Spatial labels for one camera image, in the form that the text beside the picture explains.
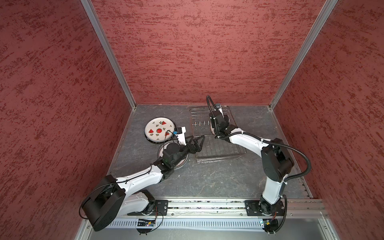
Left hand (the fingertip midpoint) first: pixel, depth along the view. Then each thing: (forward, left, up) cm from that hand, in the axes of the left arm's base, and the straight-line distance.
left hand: (200, 139), depth 78 cm
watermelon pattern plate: (+19, +28, -18) cm, 38 cm away
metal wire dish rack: (+4, -10, -19) cm, 21 cm away
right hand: (+18, -12, -4) cm, 22 cm away
